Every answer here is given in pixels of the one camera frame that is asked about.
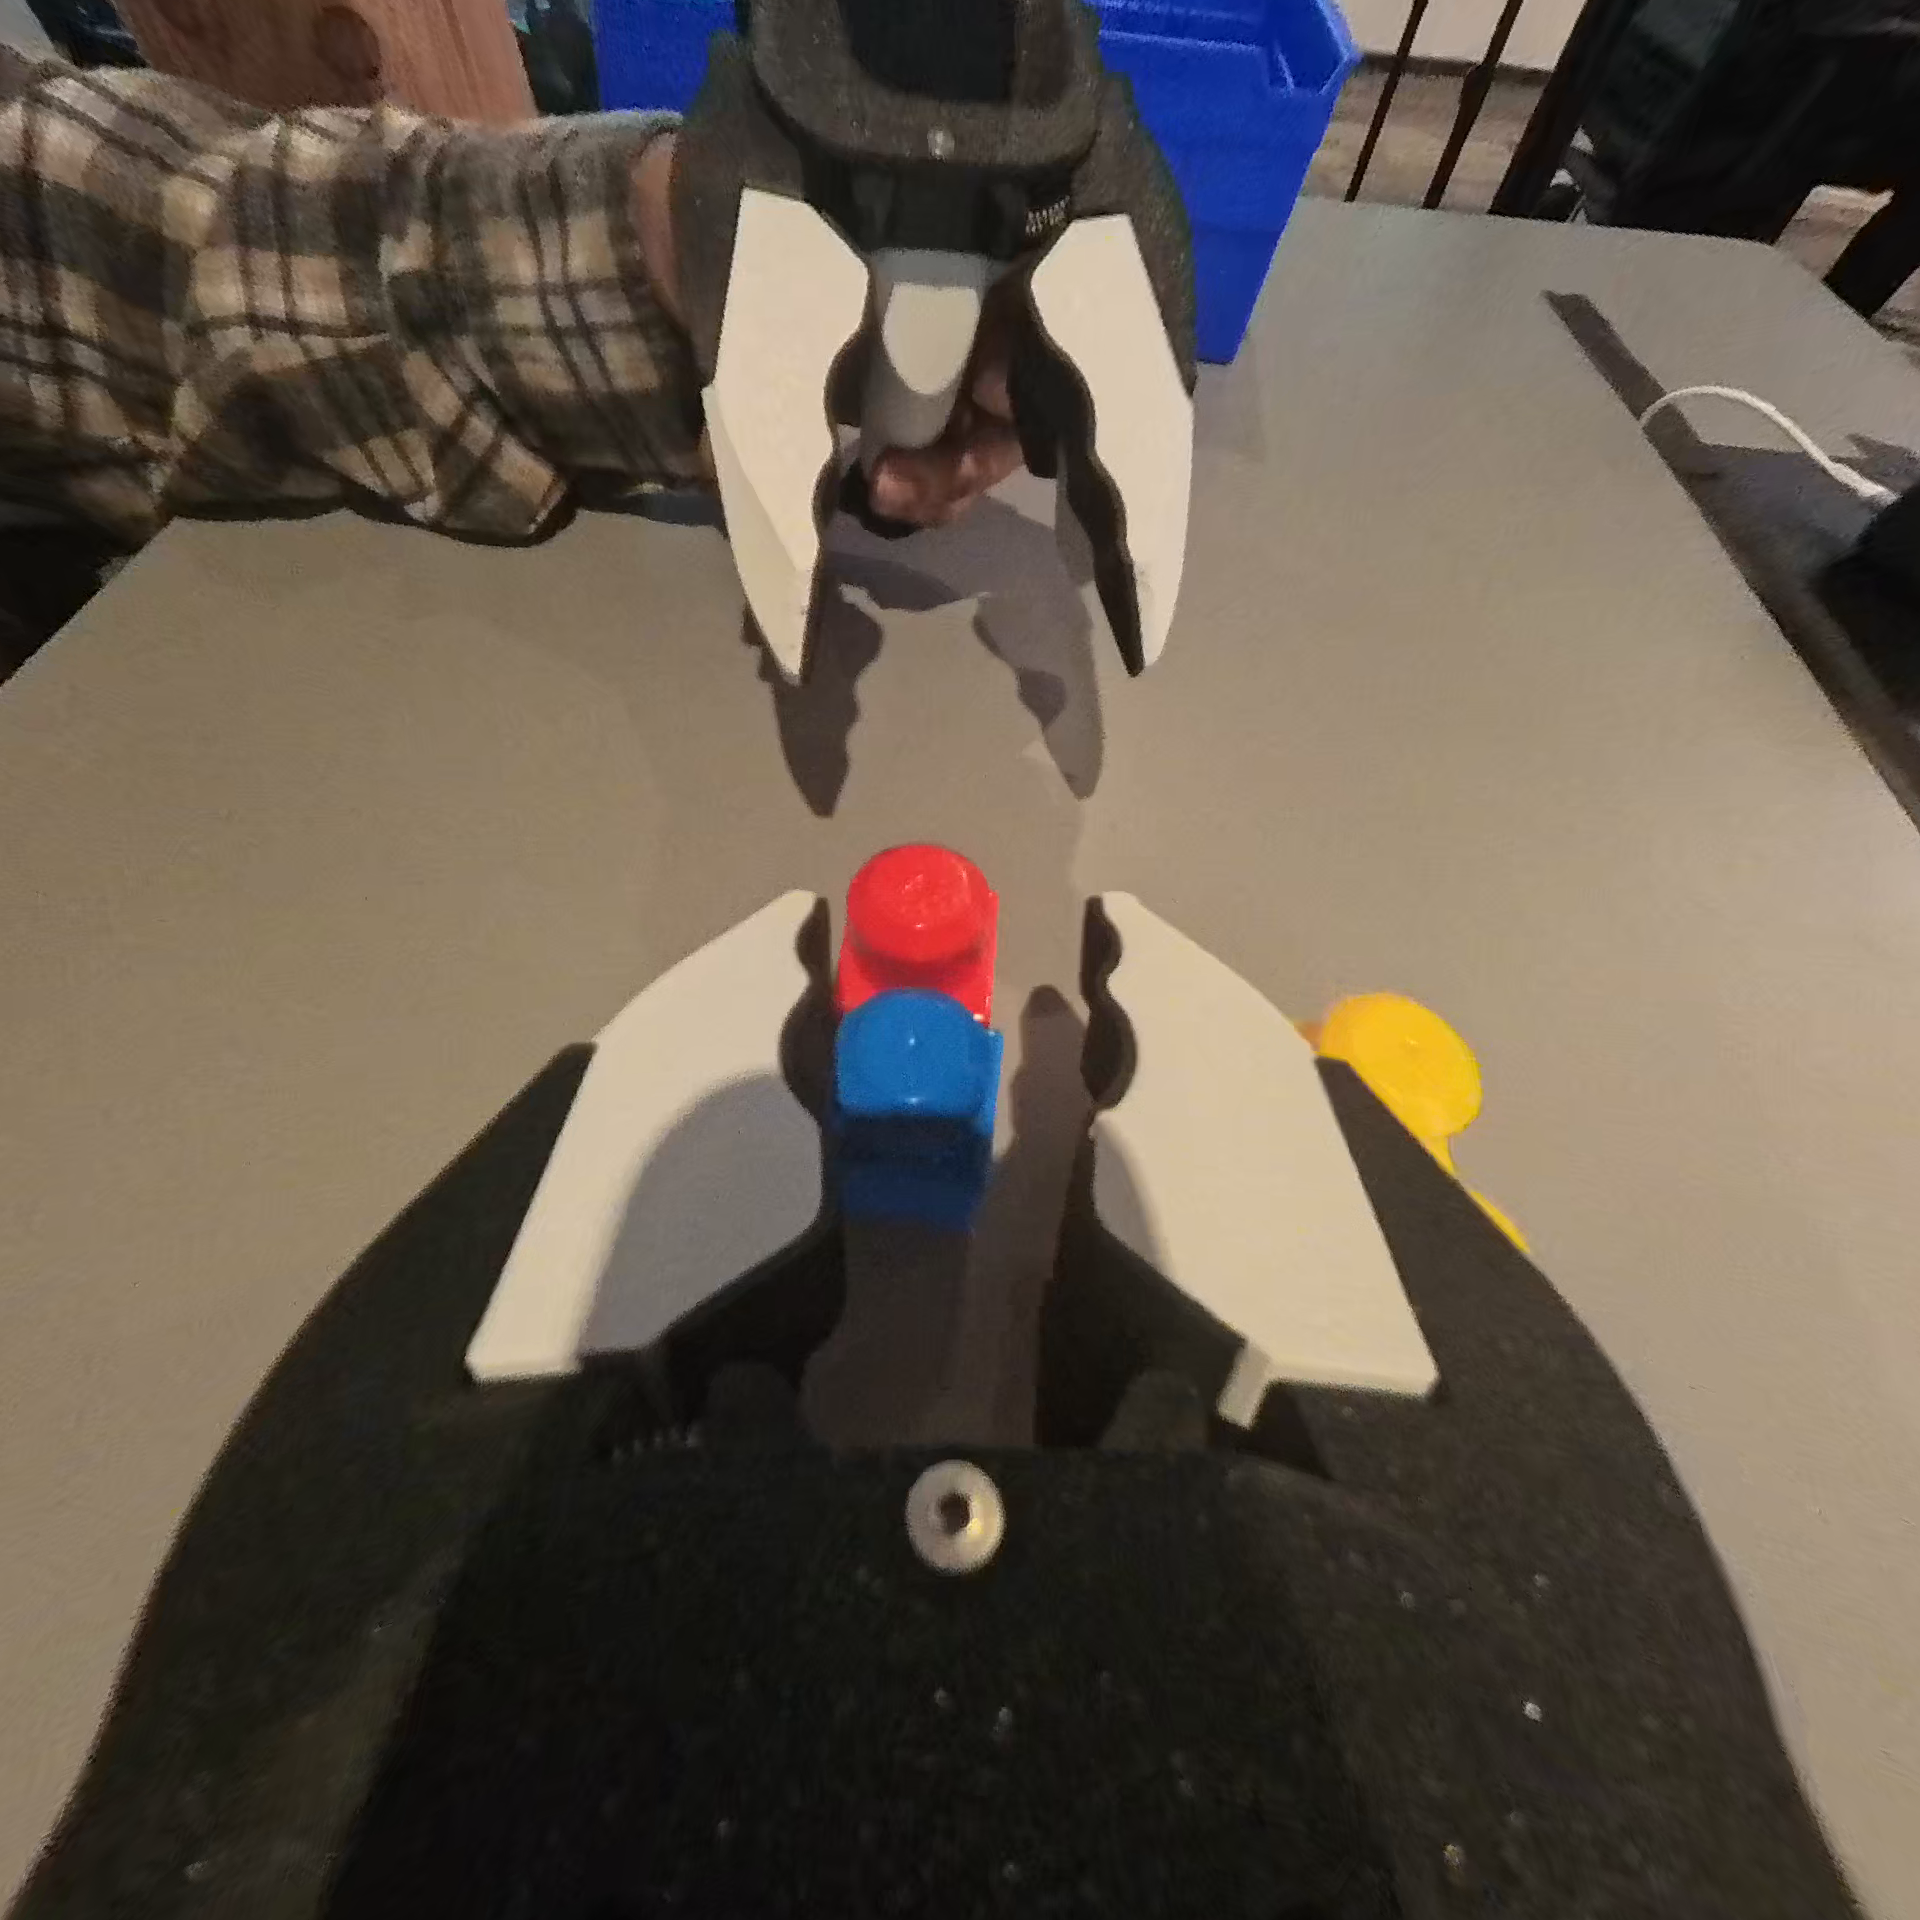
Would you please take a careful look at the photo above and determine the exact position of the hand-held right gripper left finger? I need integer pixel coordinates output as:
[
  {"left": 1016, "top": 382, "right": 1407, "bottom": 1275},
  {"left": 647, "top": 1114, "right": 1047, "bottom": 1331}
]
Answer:
[{"left": 465, "top": 892, "right": 842, "bottom": 1389}]

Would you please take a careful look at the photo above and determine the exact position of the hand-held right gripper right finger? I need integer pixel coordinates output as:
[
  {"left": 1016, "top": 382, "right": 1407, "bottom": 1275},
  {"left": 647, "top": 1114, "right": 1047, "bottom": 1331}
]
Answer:
[{"left": 1049, "top": 892, "right": 1444, "bottom": 1427}]

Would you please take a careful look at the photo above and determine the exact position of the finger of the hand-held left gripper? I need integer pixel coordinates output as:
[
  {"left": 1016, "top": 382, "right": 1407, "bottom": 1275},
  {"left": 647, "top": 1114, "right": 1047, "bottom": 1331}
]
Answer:
[
  {"left": 1009, "top": 215, "right": 1201, "bottom": 677},
  {"left": 703, "top": 187, "right": 881, "bottom": 683}
]

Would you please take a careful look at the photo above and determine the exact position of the yellow two-stud block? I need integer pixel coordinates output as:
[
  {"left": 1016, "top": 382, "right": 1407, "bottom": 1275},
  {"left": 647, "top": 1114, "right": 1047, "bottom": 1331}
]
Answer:
[{"left": 1297, "top": 992, "right": 1532, "bottom": 1260}]

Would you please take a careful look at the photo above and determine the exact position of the blue one-stud block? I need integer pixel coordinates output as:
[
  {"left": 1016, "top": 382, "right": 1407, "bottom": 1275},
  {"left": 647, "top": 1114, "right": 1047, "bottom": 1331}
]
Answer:
[{"left": 828, "top": 990, "right": 1009, "bottom": 1234}]

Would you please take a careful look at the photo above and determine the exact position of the blue plastic bin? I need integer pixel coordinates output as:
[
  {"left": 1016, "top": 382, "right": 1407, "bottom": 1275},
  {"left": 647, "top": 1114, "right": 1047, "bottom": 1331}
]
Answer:
[{"left": 593, "top": 0, "right": 1361, "bottom": 366}]

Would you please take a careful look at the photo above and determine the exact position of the red one-stud block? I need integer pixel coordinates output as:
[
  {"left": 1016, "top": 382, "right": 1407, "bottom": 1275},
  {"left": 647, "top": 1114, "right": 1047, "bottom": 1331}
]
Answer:
[{"left": 835, "top": 843, "right": 1004, "bottom": 1028}]

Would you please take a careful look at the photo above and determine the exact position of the person's left forearm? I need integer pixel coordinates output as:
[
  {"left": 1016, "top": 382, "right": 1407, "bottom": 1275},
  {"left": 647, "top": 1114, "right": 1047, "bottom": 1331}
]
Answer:
[{"left": 0, "top": 45, "right": 713, "bottom": 541}]

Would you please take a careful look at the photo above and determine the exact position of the person's left hand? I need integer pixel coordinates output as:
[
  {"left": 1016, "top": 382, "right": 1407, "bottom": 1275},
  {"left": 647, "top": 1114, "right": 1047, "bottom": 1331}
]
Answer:
[{"left": 837, "top": 375, "right": 1024, "bottom": 530}]

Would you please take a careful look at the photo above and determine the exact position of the black stanchion pole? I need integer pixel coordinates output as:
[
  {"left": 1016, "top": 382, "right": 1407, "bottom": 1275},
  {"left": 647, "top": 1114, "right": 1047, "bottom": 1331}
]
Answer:
[
  {"left": 1341, "top": 0, "right": 1437, "bottom": 204},
  {"left": 1423, "top": 0, "right": 1521, "bottom": 213}
]

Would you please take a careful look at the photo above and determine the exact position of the wooden pillar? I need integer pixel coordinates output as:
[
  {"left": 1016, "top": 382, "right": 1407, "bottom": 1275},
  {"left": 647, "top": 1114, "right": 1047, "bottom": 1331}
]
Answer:
[{"left": 112, "top": 0, "right": 539, "bottom": 122}]

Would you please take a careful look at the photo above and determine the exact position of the black cube charger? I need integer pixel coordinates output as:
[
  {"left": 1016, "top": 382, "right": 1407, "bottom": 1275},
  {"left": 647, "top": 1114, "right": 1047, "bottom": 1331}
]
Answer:
[{"left": 1852, "top": 487, "right": 1920, "bottom": 634}]

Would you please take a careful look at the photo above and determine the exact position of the dark table cable channel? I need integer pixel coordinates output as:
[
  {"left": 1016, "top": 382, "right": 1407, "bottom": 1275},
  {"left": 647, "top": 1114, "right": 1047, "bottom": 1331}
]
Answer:
[{"left": 1543, "top": 288, "right": 1920, "bottom": 828}]

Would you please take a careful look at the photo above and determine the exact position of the white cable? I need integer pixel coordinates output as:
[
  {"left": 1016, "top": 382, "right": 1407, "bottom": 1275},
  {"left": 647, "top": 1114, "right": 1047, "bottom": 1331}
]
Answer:
[{"left": 1634, "top": 384, "right": 1904, "bottom": 512}]

